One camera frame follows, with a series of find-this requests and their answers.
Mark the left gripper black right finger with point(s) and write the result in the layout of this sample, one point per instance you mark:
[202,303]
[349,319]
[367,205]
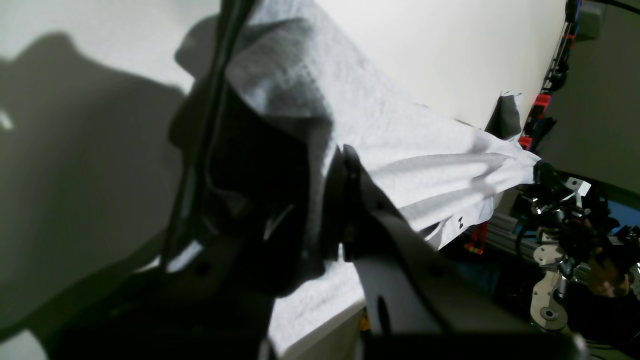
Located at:
[418,305]

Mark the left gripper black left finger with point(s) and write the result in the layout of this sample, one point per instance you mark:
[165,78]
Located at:
[241,232]

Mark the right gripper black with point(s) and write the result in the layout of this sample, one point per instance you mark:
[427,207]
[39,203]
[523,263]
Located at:
[552,202]

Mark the grey T-shirt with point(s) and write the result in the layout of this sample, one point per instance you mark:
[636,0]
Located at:
[439,173]

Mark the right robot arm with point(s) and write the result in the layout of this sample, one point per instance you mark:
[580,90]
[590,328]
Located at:
[560,301]

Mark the person hand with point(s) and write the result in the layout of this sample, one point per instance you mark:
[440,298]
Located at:
[605,280]

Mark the long bar clamp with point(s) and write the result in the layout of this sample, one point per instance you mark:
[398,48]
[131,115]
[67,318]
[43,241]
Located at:
[537,124]

